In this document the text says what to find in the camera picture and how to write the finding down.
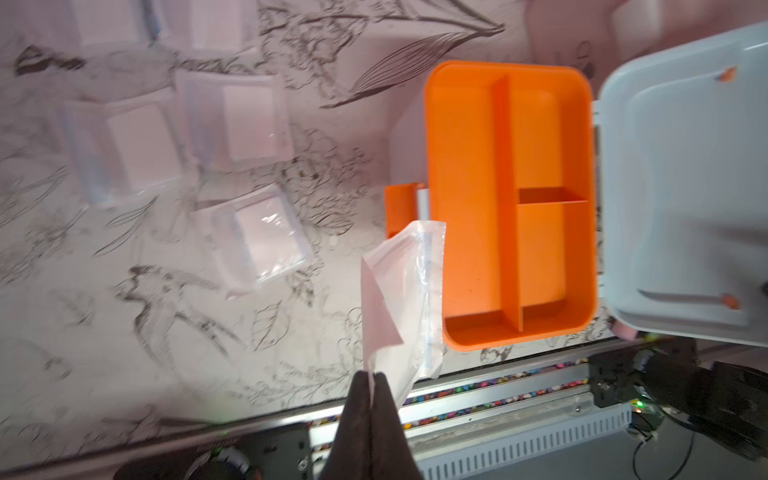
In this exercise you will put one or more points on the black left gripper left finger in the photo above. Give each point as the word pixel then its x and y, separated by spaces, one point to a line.
pixel 350 456

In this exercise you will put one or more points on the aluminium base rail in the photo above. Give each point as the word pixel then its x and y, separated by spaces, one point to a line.
pixel 459 426

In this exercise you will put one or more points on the grey and orange first aid box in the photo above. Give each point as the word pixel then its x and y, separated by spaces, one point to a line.
pixel 649 196

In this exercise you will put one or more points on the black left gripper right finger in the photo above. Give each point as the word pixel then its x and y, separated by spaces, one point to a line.
pixel 391 457

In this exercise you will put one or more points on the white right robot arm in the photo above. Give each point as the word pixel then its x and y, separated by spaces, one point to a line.
pixel 725 402

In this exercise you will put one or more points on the orange divided inner tray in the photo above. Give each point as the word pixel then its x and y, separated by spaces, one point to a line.
pixel 510 159

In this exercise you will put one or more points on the pink first aid box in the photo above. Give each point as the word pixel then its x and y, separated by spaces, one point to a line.
pixel 596 37

